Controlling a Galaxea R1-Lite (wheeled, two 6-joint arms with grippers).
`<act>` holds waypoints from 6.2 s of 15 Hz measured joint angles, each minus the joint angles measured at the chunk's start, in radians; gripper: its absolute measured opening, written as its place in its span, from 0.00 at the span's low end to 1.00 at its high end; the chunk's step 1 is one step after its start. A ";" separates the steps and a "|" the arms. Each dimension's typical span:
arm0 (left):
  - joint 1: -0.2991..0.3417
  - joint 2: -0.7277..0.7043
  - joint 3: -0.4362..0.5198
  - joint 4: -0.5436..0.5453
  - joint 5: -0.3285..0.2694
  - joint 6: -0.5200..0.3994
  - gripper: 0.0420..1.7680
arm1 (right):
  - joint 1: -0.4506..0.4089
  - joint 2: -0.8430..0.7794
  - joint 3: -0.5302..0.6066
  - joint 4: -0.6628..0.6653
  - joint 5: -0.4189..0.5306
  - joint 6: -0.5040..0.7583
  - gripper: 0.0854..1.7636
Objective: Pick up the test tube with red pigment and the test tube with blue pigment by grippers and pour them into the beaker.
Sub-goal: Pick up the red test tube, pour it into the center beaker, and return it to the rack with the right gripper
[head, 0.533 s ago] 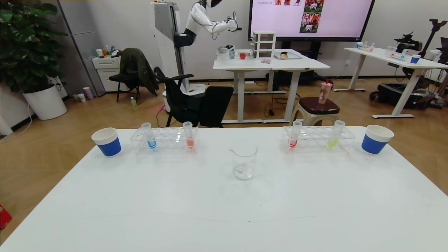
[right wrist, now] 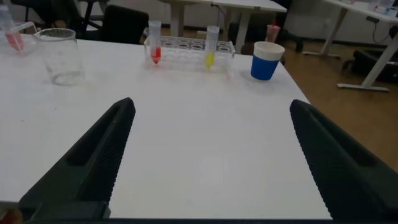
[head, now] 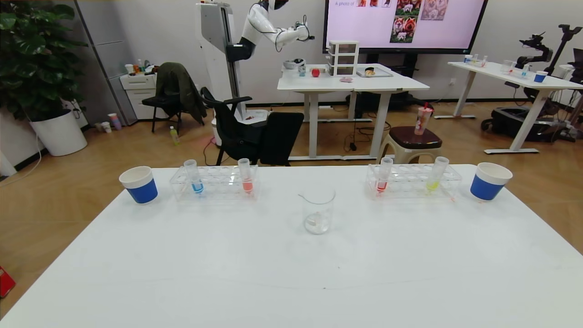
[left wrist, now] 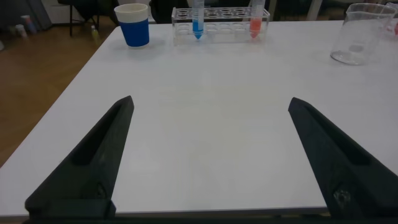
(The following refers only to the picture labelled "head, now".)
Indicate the white desktop drawer organizer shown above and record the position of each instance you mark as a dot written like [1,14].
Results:
[343,59]

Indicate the small glass beaker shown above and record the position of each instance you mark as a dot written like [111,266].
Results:
[507,67]

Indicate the red pigment test tube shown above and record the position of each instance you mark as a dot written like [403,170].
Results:
[381,185]

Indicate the red box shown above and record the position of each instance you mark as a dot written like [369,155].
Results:
[6,282]

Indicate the small white paper cup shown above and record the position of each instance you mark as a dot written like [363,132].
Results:
[106,127]

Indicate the black office chair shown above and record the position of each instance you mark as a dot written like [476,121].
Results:
[237,132]

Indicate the blue pigment test tube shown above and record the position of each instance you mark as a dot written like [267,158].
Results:
[196,185]

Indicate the black metal chair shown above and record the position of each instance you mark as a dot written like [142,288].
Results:
[157,102]

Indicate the brown top plastic stool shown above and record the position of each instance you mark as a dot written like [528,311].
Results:
[412,139]

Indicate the grey tray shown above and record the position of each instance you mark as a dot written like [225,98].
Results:
[382,73]

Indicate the white mug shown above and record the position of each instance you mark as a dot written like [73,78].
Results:
[130,69]

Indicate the black mobile robot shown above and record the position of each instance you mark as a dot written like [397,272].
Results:
[519,123]

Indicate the purple cup stack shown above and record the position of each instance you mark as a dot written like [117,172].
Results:
[115,122]

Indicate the blue white paper cup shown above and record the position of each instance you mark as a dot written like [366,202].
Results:
[141,190]
[486,187]

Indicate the white stir bar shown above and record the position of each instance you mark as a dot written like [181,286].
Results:
[317,222]

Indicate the small teal cup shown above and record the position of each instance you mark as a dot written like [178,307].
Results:
[302,71]

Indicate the dark green jacket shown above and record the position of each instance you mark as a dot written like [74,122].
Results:
[180,89]

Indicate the large display screen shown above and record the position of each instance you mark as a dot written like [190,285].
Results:
[364,27]

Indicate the salmon pigment test tube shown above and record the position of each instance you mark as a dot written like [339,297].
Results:
[247,185]

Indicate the black display stand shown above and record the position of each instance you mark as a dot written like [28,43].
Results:
[407,61]

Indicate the small blue cup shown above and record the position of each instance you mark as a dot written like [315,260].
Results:
[540,77]

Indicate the grey tall cabinet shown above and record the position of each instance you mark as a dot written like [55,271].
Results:
[109,54]

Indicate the white and black headset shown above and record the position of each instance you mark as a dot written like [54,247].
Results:
[294,64]

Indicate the green leafy plant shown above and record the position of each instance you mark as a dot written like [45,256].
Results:
[32,54]

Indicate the green plastic bottle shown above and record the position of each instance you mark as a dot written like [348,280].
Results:
[175,136]

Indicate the white drawer cabinet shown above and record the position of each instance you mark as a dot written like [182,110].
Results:
[139,91]

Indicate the drink cup with red straw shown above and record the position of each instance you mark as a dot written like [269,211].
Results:
[422,122]

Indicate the white humanoid robot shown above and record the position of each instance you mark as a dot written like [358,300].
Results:
[214,36]

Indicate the white plant pot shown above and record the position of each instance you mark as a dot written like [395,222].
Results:
[59,134]

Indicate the yellow pigment test tube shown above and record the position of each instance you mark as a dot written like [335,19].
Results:
[432,185]

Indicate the small pink object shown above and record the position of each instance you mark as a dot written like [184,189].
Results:
[346,79]

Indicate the white standing desk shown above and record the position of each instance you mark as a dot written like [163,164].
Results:
[314,84]
[533,82]
[391,83]

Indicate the clear plastic test tube rack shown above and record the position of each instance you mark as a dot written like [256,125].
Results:
[410,181]
[218,181]

